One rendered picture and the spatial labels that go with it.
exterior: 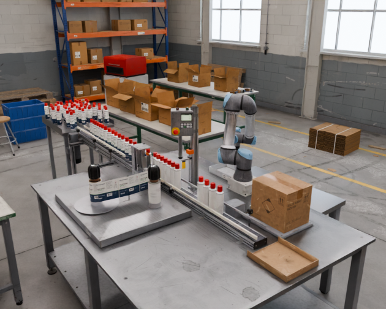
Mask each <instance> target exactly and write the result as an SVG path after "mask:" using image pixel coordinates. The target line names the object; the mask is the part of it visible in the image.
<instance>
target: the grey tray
mask: <svg viewBox="0 0 386 309"><path fill-rule="evenodd" d="M235 170H236V169H235V168H234V166H233V165H230V164H223V163H220V164H216V165H213V166H209V172H211V173H212V174H215V175H217V176H218V177H221V178H223V179H225V180H227V181H228V179H227V177H231V176H233V175H234V173H235Z"/></svg>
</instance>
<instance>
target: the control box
mask: <svg viewBox="0 0 386 309"><path fill-rule="evenodd" d="M181 113H191V114H192V121H181ZM180 123H192V128H180ZM175 129H176V130H178V134H177V135H175V134H174V133H173V131H174V130H175ZM193 135H194V113H193V111H192V110H190V108H189V110H188V111H187V110H186V108H179V111H176V108H171V136H193Z"/></svg>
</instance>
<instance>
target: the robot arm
mask: <svg viewBox="0 0 386 309"><path fill-rule="evenodd" d="M223 108H224V109H225V110H224V111H225V112H226V118H225V129H224V140H223V144H222V145H221V147H220V148H219V149H218V161H219V162H220V163H223V164H230V165H233V166H234V168H235V169H236V170H235V173H234V175H233V179H234V180H236V181H239V182H250V181H252V172H251V167H252V152H251V151H250V150H247V149H245V148H240V144H241V143H245V144H250V145H255V144H256V141H257V136H255V135H254V128H255V114H256V112H257V107H256V104H255V102H254V100H253V99H252V98H251V97H250V96H248V95H243V94H233V93H232V94H231V93H228V94H226V95H225V98H224V102H223ZM240 110H244V113H245V134H241V129H240V128H238V127H236V125H237V115H238V114H239V112H240Z"/></svg>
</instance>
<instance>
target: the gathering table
mask: <svg viewBox="0 0 386 309"><path fill-rule="evenodd" d="M102 116H103V115H102ZM42 122H43V123H44V124H46V129H47V139H48V147H49V153H50V162H51V172H52V177H53V179H55V178H56V170H55V160H54V155H53V145H52V140H51V130H50V128H52V129H53V130H54V131H56V132H57V133H58V134H60V135H62V136H63V138H64V148H65V154H66V165H67V176H68V175H72V169H71V163H70V159H69V155H68V154H67V153H66V147H69V141H68V135H69V133H71V132H76V129H78V128H75V130H70V129H67V124H66V123H65V122H64V119H62V126H58V124H53V123H52V122H51V119H50V120H47V119H46V118H45V115H42ZM103 124H104V126H107V128H113V127H114V120H112V119H111V118H109V124H105V123H104V116H103ZM77 126H78V127H80V128H82V129H84V130H87V131H89V132H90V130H88V129H86V128H85V127H84V126H82V124H79V123H77ZM89 157H90V164H94V156H93V149H92V148H90V147H89Z"/></svg>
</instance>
